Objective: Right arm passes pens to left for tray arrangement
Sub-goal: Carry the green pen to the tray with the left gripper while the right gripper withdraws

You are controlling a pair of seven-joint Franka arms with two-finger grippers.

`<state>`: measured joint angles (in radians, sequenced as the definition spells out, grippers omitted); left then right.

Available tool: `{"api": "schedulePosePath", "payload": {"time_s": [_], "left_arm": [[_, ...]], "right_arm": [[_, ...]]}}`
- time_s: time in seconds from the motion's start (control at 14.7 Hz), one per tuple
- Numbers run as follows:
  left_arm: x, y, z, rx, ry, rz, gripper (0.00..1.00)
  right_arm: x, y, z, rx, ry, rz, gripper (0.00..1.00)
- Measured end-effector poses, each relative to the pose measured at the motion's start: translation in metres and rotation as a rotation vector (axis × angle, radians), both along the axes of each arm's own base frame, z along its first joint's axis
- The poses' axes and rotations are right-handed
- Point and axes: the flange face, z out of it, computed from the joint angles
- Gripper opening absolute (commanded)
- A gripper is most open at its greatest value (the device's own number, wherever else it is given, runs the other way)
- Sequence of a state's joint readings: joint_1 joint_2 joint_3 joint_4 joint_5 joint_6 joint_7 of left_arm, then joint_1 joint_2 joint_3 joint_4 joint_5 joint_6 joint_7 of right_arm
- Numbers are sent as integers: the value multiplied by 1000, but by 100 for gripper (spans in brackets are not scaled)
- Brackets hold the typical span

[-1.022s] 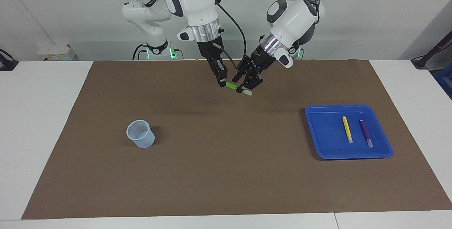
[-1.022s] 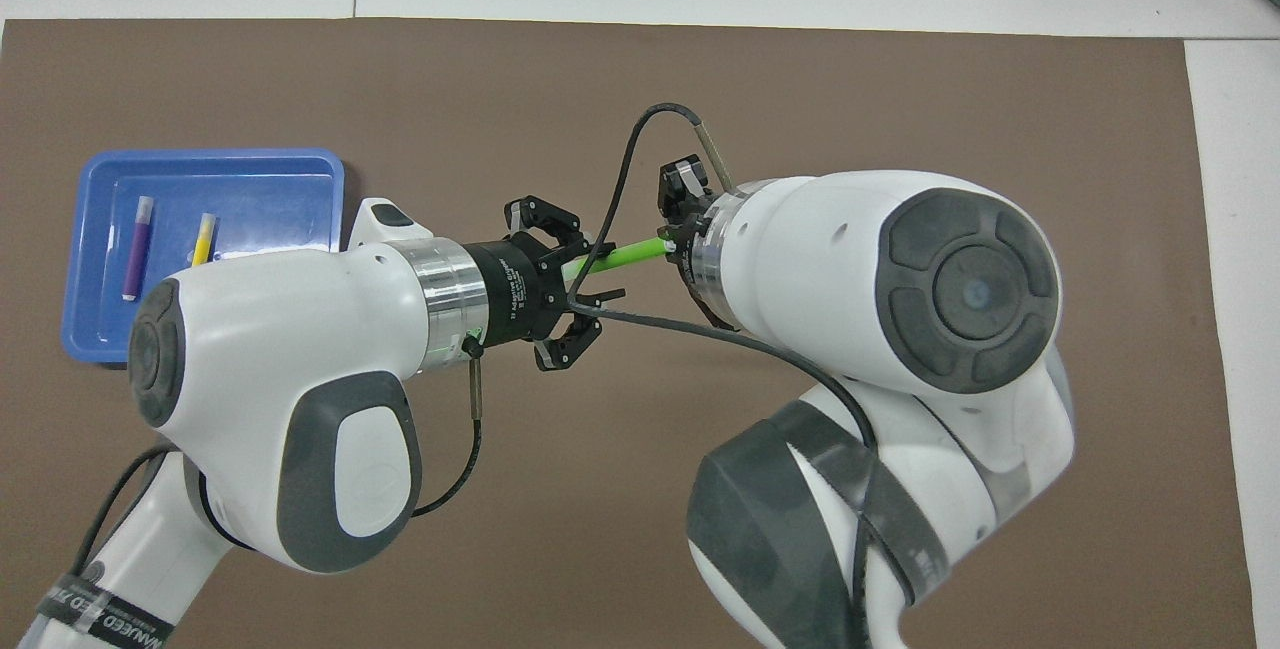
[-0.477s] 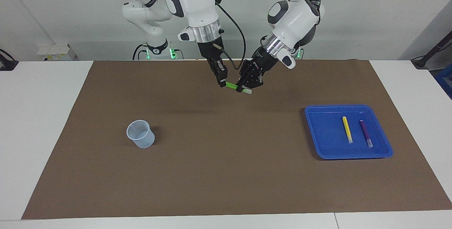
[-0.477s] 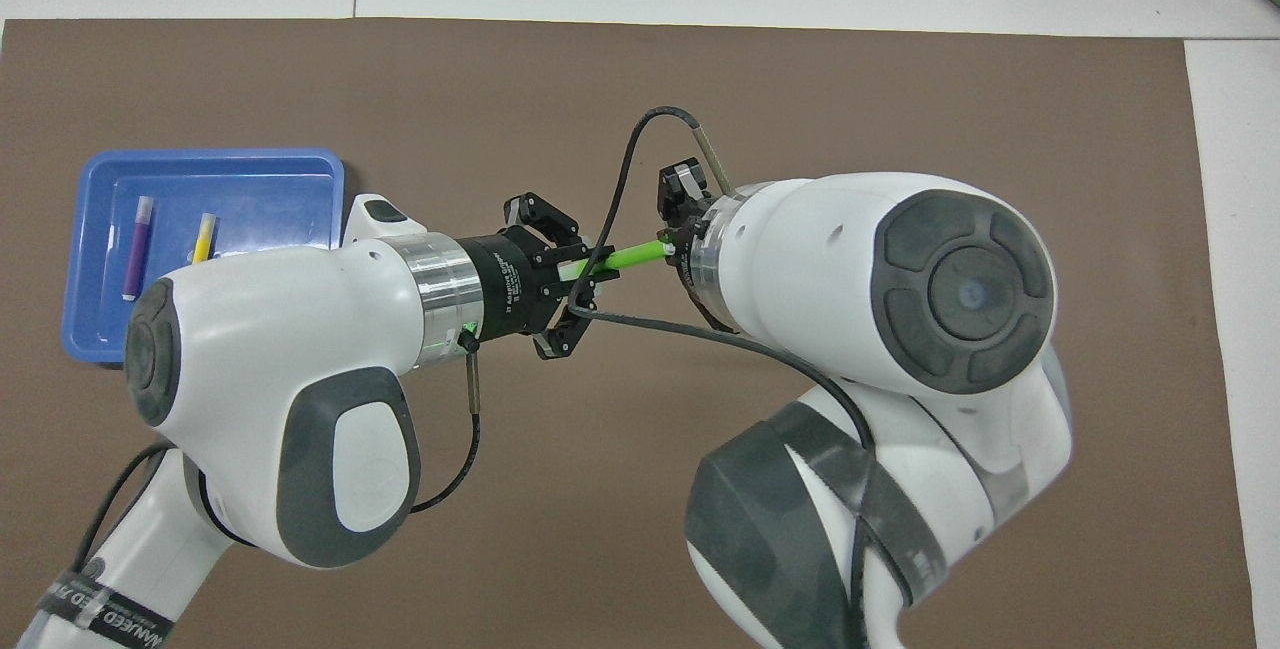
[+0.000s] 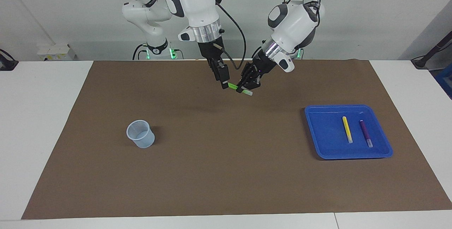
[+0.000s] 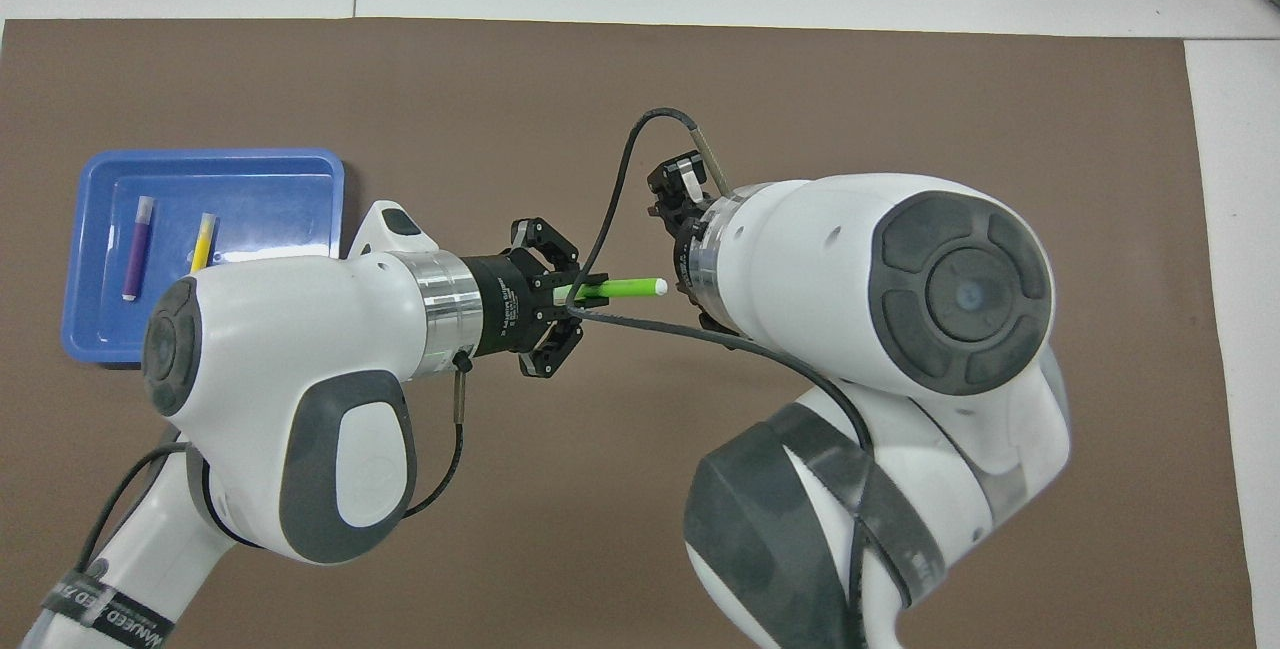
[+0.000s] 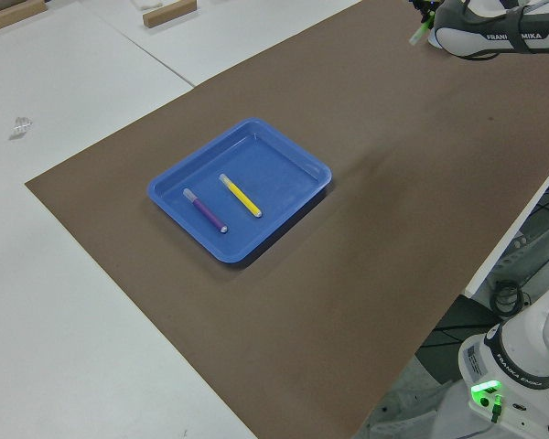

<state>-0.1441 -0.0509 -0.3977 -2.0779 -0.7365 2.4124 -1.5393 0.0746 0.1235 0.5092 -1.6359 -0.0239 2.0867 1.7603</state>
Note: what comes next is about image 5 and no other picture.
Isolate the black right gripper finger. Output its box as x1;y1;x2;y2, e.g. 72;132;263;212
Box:
216;61;230;89
208;59;219;81

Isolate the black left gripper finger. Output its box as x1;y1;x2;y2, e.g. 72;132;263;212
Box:
236;74;262;94
237;62;255;88

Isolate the green marker pen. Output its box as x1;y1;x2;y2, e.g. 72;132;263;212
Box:
228;82;253;97

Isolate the yellow marker pen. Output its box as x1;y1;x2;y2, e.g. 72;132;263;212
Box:
342;116;353;144

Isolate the purple marker pen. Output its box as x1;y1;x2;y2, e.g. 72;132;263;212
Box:
359;120;374;148

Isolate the blue plastic tray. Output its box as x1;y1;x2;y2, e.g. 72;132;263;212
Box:
304;104;393;160

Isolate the brown paper table mat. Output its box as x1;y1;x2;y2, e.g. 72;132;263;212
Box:
21;59;452;220

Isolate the translucent plastic cup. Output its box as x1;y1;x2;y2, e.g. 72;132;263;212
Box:
126;120;155;149

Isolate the black pole stand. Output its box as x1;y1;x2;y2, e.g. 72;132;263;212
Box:
411;31;452;69

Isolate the blue crate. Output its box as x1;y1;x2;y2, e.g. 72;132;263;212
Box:
435;65;452;100

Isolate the black desk object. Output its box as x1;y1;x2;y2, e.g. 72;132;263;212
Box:
0;48;19;71

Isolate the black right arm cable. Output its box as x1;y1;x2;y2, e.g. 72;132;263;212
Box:
113;0;247;70

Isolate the black right base cable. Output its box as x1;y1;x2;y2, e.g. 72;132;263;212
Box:
132;44;184;60

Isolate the white wall socket box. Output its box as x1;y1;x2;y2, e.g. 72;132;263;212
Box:
37;43;76;61

